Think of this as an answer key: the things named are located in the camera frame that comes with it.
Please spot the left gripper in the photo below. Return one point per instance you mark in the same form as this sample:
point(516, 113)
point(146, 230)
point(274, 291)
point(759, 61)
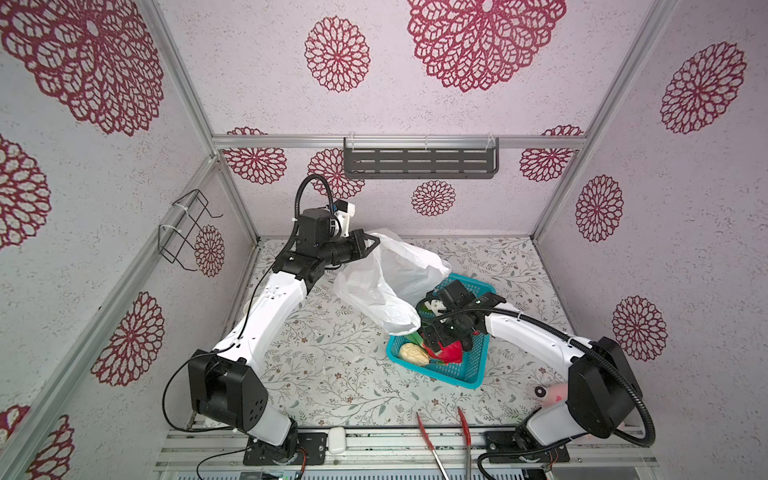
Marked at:
point(355, 237)

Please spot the white plastic bag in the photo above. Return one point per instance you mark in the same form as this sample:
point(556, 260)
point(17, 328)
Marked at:
point(387, 284)

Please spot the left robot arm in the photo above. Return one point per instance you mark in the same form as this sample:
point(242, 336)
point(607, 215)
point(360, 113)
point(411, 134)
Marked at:
point(224, 383)

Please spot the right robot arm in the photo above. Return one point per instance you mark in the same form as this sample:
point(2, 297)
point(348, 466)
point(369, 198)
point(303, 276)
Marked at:
point(603, 396)

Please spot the teal plastic basket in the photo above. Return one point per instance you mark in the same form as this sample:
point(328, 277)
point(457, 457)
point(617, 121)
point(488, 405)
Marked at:
point(468, 373)

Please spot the pink pig plush toy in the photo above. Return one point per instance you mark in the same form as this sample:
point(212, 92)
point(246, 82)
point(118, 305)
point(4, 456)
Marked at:
point(551, 395)

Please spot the white adapter box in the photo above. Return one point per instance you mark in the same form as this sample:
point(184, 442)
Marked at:
point(337, 440)

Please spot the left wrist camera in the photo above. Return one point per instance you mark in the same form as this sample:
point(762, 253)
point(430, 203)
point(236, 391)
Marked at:
point(343, 212)

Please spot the grey wall shelf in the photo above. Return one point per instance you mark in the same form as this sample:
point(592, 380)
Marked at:
point(420, 159)

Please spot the red handled tongs right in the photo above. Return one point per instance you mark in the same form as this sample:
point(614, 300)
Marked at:
point(467, 444)

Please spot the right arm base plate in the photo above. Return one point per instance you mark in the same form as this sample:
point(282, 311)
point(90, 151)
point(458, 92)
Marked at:
point(509, 446)

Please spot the black wire rack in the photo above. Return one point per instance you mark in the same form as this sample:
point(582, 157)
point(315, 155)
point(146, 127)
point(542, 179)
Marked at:
point(175, 237)

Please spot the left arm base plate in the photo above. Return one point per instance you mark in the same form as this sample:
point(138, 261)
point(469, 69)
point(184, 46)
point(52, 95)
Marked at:
point(299, 448)

